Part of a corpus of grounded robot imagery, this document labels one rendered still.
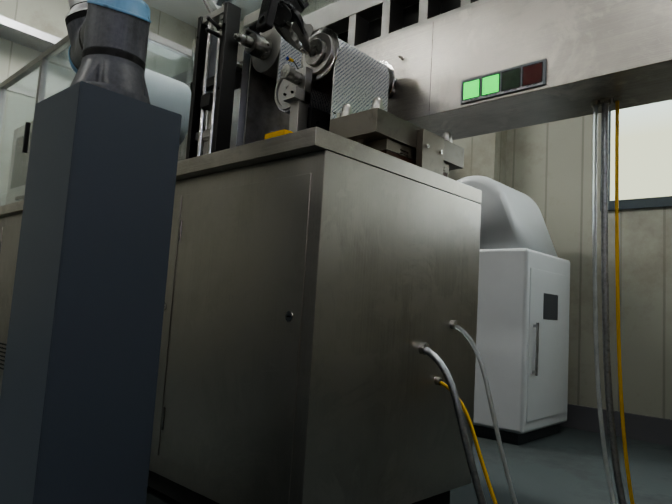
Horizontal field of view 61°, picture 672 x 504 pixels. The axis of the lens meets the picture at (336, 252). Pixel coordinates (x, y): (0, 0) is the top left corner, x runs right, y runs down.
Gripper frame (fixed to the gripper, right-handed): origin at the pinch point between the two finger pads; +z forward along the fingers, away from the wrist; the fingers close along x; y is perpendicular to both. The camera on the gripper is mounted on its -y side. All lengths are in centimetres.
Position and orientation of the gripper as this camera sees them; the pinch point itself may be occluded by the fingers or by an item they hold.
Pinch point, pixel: (303, 49)
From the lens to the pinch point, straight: 167.8
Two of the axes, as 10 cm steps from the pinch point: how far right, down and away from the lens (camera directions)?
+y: 4.9, -6.9, 5.4
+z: 4.9, 7.3, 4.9
